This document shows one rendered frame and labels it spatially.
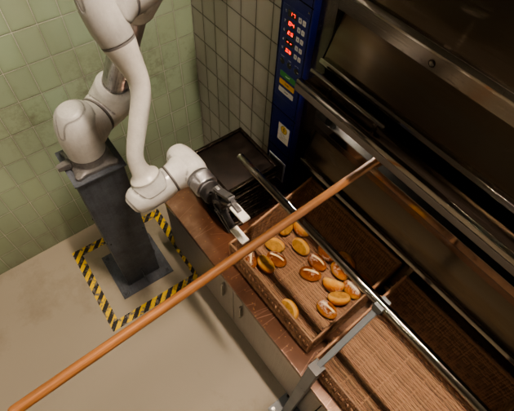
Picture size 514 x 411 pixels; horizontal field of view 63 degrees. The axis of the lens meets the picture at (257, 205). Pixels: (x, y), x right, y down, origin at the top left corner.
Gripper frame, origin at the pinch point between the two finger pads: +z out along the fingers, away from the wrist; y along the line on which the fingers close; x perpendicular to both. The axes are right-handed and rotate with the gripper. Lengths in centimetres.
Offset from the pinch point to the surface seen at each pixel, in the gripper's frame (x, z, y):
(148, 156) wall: -16, -116, 86
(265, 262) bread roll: -18, -6, 55
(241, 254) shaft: 6.3, 6.6, -0.7
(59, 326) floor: 76, -67, 120
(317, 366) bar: 3, 44, 25
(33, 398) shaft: 72, 7, 0
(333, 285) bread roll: -35, 21, 55
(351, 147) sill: -55, -5, 2
